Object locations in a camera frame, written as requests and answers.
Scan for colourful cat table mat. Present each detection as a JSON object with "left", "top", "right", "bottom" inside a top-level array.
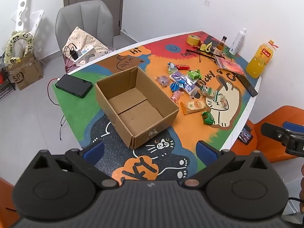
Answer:
[{"left": 55, "top": 31, "right": 259, "bottom": 186}]

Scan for yellow tape roll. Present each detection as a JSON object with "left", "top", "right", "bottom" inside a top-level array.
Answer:
[{"left": 186, "top": 34, "right": 200, "bottom": 46}]

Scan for orange snack packet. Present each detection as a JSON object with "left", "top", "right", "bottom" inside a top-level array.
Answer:
[{"left": 180, "top": 100, "right": 211, "bottom": 116}]

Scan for black remote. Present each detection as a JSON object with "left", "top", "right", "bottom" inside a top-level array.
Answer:
[{"left": 235, "top": 73, "right": 258, "bottom": 97}]

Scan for red booklet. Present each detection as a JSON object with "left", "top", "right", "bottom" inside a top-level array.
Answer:
[{"left": 216, "top": 56, "right": 246, "bottom": 76}]

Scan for black shoe rack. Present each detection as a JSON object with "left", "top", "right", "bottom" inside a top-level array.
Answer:
[{"left": 0, "top": 65, "right": 17, "bottom": 101}]

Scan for dark green snack packet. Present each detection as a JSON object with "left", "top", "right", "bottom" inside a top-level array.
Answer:
[{"left": 201, "top": 111, "right": 215, "bottom": 125}]

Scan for cardboard shipping box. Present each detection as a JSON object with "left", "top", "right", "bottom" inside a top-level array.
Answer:
[{"left": 6, "top": 51, "right": 44, "bottom": 91}]

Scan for orange juice bottle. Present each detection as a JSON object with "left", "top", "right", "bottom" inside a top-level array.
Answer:
[{"left": 246, "top": 40, "right": 278, "bottom": 79}]

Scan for green white snack packet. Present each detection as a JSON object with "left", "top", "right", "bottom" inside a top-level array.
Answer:
[{"left": 201, "top": 87, "right": 220, "bottom": 100}]

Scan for black metal rods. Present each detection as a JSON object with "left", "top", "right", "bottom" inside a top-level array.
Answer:
[{"left": 186, "top": 49, "right": 225, "bottom": 63}]

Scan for clear purple candy packet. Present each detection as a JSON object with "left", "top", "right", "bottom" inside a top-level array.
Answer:
[{"left": 155, "top": 75, "right": 169, "bottom": 88}]

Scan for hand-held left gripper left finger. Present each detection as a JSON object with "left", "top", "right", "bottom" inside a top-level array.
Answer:
[{"left": 31, "top": 141, "right": 119, "bottom": 190}]

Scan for bright green snack packet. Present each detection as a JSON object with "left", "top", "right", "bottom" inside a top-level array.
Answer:
[{"left": 188, "top": 69, "right": 202, "bottom": 79}]

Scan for brown glass bottle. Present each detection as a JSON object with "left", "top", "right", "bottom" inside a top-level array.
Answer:
[{"left": 213, "top": 36, "right": 228, "bottom": 57}]

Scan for dotted cream pillow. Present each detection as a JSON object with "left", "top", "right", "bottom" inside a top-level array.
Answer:
[{"left": 62, "top": 27, "right": 117, "bottom": 73}]

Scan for long purple biscuit packet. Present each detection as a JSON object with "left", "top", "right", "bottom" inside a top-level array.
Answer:
[{"left": 169, "top": 72, "right": 201, "bottom": 95}]

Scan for small pink snack packet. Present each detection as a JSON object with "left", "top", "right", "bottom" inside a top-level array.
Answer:
[{"left": 170, "top": 91, "right": 183, "bottom": 102}]

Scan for white power strip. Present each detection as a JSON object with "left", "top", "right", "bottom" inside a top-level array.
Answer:
[{"left": 69, "top": 46, "right": 95, "bottom": 61}]

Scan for black smartphone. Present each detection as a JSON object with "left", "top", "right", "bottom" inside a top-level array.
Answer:
[{"left": 55, "top": 74, "right": 93, "bottom": 98}]

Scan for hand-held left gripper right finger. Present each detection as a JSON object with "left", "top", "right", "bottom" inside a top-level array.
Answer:
[{"left": 182, "top": 141, "right": 272, "bottom": 190}]

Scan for small mounted phone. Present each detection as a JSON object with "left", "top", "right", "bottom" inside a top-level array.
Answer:
[{"left": 238, "top": 125, "right": 253, "bottom": 146}]

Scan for orange chair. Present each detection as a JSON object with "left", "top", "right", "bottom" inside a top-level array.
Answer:
[
  {"left": 0, "top": 177, "right": 19, "bottom": 224},
  {"left": 229, "top": 106, "right": 304, "bottom": 164}
]

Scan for red black charging cable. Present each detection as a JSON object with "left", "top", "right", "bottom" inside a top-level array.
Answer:
[{"left": 47, "top": 77, "right": 68, "bottom": 140}]

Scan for grey chair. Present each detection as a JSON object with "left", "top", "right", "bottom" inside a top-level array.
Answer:
[{"left": 55, "top": 0, "right": 114, "bottom": 73}]

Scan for white spray bottle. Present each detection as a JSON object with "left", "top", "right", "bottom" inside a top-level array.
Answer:
[{"left": 229, "top": 27, "right": 247, "bottom": 55}]

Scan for person's right hand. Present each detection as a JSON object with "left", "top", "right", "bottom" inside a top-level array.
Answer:
[{"left": 299, "top": 164, "right": 304, "bottom": 213}]

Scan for white perforated board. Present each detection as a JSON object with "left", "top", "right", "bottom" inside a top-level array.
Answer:
[{"left": 11, "top": 0, "right": 45, "bottom": 41}]

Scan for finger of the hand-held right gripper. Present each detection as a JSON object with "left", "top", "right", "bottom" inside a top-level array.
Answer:
[
  {"left": 261, "top": 123, "right": 287, "bottom": 146},
  {"left": 283, "top": 122, "right": 304, "bottom": 133}
]

